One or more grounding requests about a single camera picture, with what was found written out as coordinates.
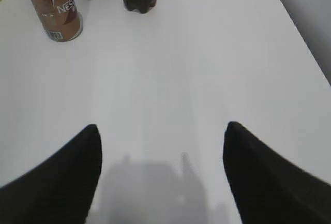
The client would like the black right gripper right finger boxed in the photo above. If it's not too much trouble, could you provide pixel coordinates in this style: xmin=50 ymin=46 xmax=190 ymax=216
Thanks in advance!
xmin=222 ymin=121 xmax=330 ymax=223

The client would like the brown coffee drink bottle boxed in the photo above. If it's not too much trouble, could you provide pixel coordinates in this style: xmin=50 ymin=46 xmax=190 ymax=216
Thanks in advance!
xmin=31 ymin=0 xmax=83 ymax=42

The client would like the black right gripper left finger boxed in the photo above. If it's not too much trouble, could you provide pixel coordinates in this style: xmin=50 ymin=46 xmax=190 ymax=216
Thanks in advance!
xmin=1 ymin=124 xmax=102 ymax=223

